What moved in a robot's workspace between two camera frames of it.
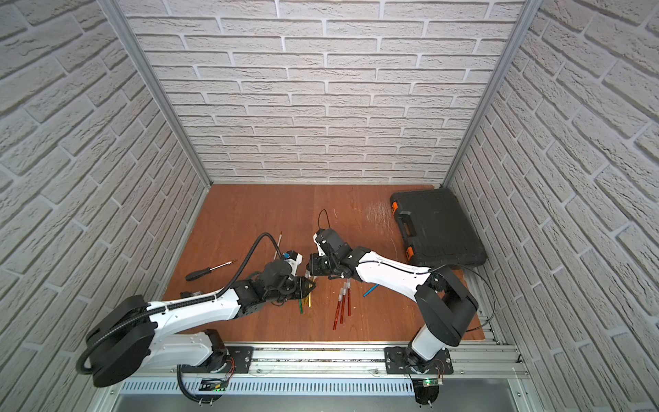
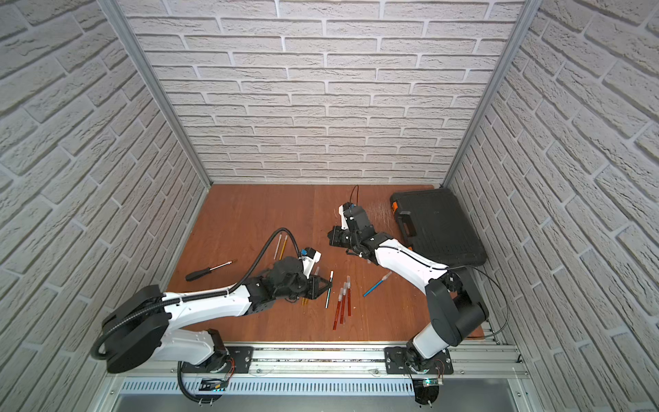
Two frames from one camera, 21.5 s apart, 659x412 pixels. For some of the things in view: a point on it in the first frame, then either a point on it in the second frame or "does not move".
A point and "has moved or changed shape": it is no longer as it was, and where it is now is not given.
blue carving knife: [371, 289] does not move
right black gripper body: [322, 266] -> [344, 239]
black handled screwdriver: [195, 275] does not move
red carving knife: [336, 317] does not move
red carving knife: [342, 304] does not move
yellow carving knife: [310, 296] has moved or changed shape
